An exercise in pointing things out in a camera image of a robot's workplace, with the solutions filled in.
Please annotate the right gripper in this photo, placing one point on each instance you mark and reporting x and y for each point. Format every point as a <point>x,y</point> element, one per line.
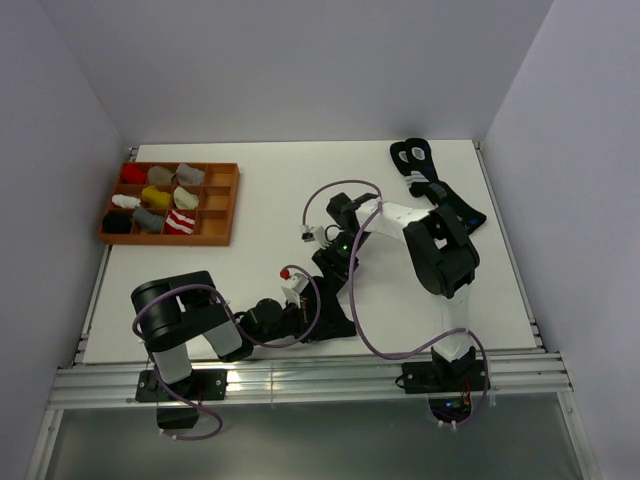
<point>325,258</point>

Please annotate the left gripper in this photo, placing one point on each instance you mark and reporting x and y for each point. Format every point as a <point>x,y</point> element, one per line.
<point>303,315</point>

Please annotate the red white striped sock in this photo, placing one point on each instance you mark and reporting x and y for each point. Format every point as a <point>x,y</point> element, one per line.
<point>177,223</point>

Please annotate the orange compartment tray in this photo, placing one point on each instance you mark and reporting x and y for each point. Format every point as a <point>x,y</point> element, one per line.
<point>171,204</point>

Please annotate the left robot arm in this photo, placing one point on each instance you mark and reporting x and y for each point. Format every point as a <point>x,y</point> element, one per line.
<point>172,311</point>

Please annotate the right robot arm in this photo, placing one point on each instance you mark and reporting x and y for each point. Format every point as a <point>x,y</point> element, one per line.
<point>442,255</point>

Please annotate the black patterned sock pair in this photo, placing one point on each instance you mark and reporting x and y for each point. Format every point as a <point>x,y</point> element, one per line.
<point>413,159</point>

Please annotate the cream rolled sock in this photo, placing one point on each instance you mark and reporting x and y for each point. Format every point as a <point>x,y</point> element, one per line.
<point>183,199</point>

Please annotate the dark grey rolled sock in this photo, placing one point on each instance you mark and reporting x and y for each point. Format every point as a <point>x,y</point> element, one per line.
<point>147,221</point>

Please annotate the grey rolled sock top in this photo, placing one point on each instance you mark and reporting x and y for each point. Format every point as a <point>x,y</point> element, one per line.
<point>187,175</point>

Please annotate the yellow rolled sock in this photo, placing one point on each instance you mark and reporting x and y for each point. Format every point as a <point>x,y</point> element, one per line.
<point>155,198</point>

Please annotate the black rolled sock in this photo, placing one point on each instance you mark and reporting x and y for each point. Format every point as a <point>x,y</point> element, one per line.
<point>116,223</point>

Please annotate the taupe rolled sock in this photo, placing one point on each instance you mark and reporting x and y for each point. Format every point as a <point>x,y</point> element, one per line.
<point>160,176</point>

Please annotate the white rolled sock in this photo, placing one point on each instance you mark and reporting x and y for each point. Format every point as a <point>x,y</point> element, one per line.
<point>125,201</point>

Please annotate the red rolled sock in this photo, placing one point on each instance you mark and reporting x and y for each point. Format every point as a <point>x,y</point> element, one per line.
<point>133,175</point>

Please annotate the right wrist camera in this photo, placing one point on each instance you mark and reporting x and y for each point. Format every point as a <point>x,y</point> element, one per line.
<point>315,234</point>

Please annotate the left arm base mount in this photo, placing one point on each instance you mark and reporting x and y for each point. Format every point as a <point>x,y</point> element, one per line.
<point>172,413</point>

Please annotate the aluminium rail frame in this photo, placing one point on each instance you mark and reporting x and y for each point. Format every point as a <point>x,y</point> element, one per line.
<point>329,379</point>

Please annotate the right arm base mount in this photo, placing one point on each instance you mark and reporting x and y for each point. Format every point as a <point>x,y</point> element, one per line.
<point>454,389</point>

